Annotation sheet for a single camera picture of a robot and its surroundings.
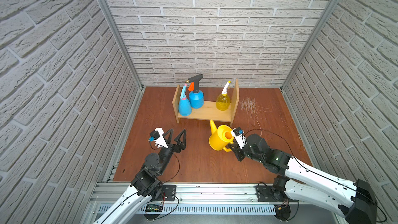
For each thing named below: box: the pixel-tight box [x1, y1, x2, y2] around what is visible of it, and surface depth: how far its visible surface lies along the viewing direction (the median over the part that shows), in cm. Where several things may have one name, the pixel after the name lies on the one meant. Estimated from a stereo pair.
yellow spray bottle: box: [216, 80, 232, 111], surface depth 94 cm
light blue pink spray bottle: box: [178, 83, 192, 117], surface depth 90 cm
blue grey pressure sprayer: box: [185, 73, 204, 109], surface depth 93 cm
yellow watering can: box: [208, 119, 235, 152], surface depth 78 cm
